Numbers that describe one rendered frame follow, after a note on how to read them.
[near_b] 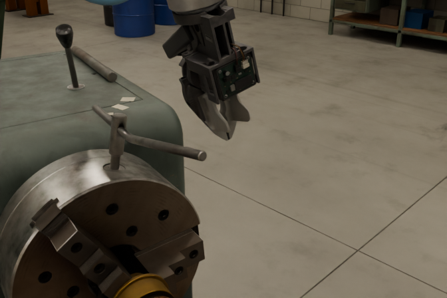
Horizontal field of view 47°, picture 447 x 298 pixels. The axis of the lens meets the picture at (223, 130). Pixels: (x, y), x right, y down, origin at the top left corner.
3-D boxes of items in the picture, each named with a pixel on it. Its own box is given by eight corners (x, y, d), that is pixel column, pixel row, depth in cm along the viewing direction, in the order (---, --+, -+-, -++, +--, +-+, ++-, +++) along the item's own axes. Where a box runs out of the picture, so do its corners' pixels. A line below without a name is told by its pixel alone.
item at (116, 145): (103, 182, 79) (110, 112, 76) (116, 181, 80) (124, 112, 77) (108, 188, 77) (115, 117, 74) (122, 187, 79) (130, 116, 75)
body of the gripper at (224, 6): (217, 110, 66) (194, 22, 59) (183, 92, 72) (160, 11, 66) (263, 86, 69) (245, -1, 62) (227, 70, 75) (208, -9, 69)
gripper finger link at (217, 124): (229, 160, 72) (214, 104, 67) (206, 145, 76) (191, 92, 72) (246, 149, 73) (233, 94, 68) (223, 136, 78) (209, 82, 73)
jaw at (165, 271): (124, 241, 82) (188, 213, 88) (129, 265, 84) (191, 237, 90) (155, 279, 74) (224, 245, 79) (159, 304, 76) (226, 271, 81)
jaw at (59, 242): (85, 264, 79) (31, 224, 72) (109, 240, 80) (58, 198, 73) (113, 306, 71) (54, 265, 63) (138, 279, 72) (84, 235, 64)
